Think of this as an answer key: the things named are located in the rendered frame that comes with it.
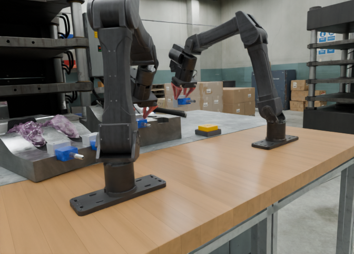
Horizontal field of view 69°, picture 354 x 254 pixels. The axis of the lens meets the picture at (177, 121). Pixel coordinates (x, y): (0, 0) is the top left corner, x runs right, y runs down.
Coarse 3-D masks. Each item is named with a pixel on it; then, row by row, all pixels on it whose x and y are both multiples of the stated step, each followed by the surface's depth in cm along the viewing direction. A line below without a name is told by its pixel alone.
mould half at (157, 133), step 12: (96, 108) 112; (84, 120) 123; (96, 120) 107; (156, 120) 96; (180, 120) 102; (144, 132) 93; (156, 132) 96; (168, 132) 99; (180, 132) 103; (144, 144) 94
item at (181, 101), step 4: (172, 96) 119; (180, 96) 117; (184, 96) 119; (176, 100) 117; (180, 100) 115; (184, 100) 114; (188, 100) 113; (192, 100) 111; (176, 104) 117; (180, 104) 115; (184, 104) 114
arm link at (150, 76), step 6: (138, 66) 81; (144, 66) 82; (150, 66) 83; (138, 72) 81; (144, 72) 80; (150, 72) 80; (138, 78) 82; (144, 78) 81; (150, 78) 82; (144, 84) 82; (150, 84) 83
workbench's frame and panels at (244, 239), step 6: (240, 234) 132; (246, 234) 135; (234, 240) 130; (240, 240) 132; (246, 240) 135; (222, 246) 125; (228, 246) 127; (234, 246) 130; (240, 246) 133; (246, 246) 136; (210, 252) 120; (216, 252) 123; (222, 252) 125; (228, 252) 128; (234, 252) 131; (240, 252) 134; (246, 252) 137
